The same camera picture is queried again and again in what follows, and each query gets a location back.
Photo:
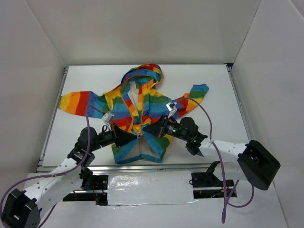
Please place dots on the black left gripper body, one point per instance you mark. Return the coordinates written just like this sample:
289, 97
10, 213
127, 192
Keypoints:
115, 135

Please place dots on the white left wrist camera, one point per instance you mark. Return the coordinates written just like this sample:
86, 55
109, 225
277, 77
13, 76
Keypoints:
107, 117

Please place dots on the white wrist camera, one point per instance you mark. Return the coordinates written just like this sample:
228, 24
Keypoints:
107, 117
171, 106

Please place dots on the rainbow striped hooded jacket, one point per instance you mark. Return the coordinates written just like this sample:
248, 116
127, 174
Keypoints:
135, 103

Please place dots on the aluminium table frame rail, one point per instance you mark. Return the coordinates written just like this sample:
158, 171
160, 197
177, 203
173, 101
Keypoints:
220, 114

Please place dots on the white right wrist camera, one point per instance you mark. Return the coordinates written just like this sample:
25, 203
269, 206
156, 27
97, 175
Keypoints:
171, 106

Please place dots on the white foil covered panel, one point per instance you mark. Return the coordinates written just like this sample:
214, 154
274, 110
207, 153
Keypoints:
149, 188

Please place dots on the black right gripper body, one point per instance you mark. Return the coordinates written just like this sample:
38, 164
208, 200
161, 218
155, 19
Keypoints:
162, 126

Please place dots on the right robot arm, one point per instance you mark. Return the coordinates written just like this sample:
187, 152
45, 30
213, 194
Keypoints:
253, 162

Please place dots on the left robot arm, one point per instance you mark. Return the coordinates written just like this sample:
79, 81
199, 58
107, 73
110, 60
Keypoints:
31, 207

